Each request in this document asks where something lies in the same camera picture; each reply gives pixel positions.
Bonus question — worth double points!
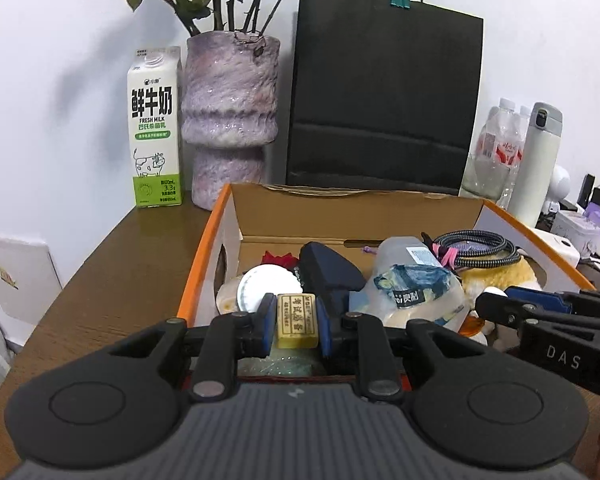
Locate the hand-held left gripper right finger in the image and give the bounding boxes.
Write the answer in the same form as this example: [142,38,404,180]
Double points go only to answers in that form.
[315,293,504,404]

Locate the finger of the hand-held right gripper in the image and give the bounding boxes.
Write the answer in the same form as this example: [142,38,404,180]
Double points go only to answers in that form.
[475,292,600,332]
[504,285,600,312]

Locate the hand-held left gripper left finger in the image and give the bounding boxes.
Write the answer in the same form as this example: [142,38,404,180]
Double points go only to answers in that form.
[109,292,279,404]

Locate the yellow soap bar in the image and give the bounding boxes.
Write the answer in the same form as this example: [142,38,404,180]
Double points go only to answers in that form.
[276,292,320,350]

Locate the red rose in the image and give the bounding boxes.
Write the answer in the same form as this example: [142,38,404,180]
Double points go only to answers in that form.
[260,251,302,275]

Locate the orange cardboard box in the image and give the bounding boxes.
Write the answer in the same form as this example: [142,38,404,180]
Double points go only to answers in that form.
[177,182,597,392]

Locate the white round lid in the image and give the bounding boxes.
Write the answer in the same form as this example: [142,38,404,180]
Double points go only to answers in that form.
[237,265,304,314]

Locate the yellow plush toy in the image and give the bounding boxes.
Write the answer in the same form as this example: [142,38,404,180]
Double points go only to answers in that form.
[459,254,542,308]

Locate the beige bowl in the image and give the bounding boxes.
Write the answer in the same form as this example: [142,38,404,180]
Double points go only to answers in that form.
[215,280,247,317]

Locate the small white box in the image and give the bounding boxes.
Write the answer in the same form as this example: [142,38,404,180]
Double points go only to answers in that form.
[530,227,582,269]

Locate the dark blue case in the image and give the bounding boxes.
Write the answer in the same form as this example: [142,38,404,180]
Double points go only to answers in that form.
[298,241,369,319]

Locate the crumpled plastic bottle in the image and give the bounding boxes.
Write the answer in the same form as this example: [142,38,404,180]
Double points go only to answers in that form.
[362,235,472,334]

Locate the white round figurine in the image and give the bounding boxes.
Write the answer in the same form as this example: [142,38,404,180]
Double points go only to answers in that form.
[542,163,574,214]

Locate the small black stand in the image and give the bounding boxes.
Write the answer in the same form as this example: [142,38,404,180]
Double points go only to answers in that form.
[577,173,598,209]

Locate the white thermos bottle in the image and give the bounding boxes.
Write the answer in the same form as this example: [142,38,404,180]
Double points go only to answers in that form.
[507,102,564,229]

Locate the plastic water bottle pack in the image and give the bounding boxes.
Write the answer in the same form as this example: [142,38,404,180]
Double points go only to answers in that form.
[459,97,532,212]

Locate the purple mottled ceramic vase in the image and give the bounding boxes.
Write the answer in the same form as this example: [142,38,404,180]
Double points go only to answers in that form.
[180,30,281,212]

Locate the green and white milk carton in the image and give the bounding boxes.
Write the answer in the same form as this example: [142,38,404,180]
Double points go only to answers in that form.
[126,45,184,208]

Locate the black paper bag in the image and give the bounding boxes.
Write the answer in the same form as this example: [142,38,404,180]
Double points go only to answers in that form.
[285,0,485,197]

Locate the white flat board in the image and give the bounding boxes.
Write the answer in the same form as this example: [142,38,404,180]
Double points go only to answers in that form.
[0,232,64,347]

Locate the braided cable coil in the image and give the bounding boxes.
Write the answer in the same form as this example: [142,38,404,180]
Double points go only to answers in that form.
[422,229,524,274]

